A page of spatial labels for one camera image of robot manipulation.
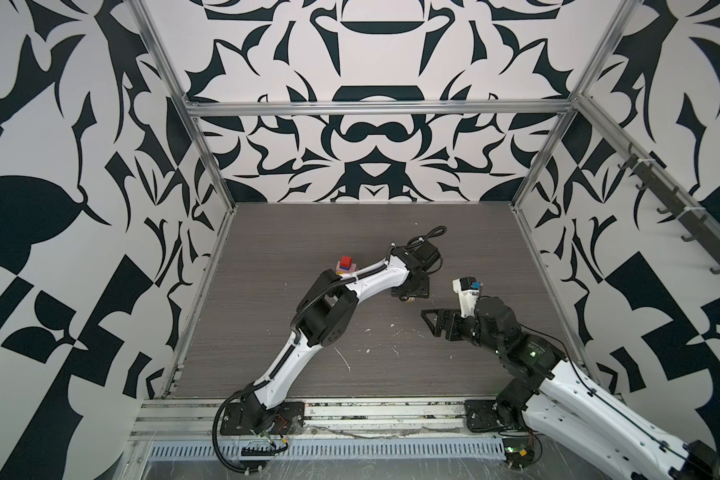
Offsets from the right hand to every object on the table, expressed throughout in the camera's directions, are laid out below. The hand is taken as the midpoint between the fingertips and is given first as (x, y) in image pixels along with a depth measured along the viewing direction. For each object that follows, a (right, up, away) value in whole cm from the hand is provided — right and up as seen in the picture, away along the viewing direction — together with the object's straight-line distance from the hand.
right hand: (433, 313), depth 76 cm
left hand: (+1, +4, +18) cm, 19 cm away
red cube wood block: (-23, +12, +17) cm, 31 cm away
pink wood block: (-25, +9, +18) cm, 32 cm away
